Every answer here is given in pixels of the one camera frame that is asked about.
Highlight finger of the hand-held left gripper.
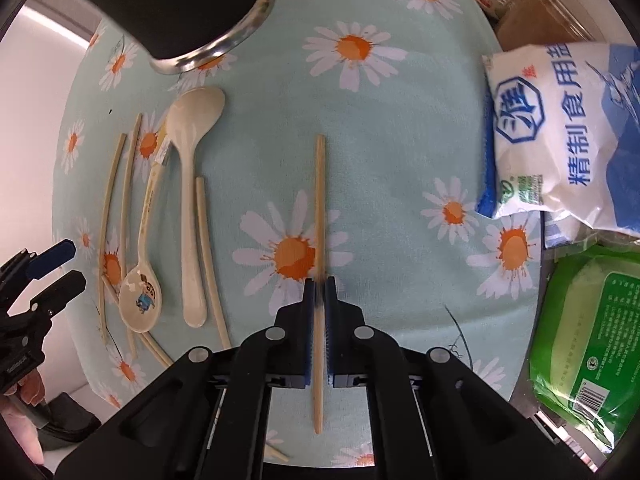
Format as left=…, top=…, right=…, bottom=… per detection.
left=30, top=270, right=87, bottom=319
left=25, top=239, right=77, bottom=280

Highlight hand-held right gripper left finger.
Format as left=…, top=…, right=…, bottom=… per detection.
left=55, top=279, right=317, bottom=480

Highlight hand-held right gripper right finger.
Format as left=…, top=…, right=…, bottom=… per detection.
left=325, top=277, right=582, bottom=480

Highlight cartoon print spoon yellow handle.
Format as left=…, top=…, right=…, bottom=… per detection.
left=118, top=115, right=172, bottom=334

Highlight large cream spoon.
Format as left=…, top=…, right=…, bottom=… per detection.
left=165, top=86, right=226, bottom=329

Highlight black metal utensil holder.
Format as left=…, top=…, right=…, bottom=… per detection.
left=55, top=0, right=277, bottom=76

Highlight person's left hand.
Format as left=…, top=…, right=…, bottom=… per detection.
left=0, top=370, right=46, bottom=466

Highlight daisy print tablecloth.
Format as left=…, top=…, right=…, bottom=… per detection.
left=52, top=0, right=547, bottom=467

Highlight green plastic packet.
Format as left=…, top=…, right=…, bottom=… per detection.
left=529, top=244, right=640, bottom=457

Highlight blue striped packet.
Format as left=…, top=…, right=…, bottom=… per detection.
left=542, top=210, right=592, bottom=249

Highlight white and blue salt bag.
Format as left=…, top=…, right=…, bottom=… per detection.
left=475, top=42, right=640, bottom=237

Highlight clear container brown contents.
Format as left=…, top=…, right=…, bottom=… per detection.
left=494, top=0, right=613, bottom=52

